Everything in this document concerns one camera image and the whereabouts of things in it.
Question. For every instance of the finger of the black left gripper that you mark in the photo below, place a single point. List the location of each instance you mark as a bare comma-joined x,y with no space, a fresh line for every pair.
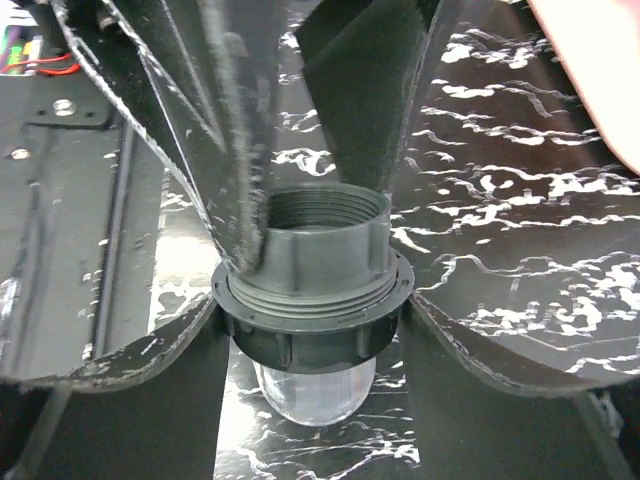
196,80
360,63

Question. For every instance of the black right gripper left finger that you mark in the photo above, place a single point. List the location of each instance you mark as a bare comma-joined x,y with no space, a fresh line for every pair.
150,410

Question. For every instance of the pink three-tier shelf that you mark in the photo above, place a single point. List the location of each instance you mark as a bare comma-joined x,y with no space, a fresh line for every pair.
598,46

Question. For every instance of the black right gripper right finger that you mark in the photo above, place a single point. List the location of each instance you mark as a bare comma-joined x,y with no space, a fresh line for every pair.
482,412

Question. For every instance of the grey threaded adapter fitting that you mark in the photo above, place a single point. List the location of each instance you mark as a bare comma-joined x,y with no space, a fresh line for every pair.
326,253

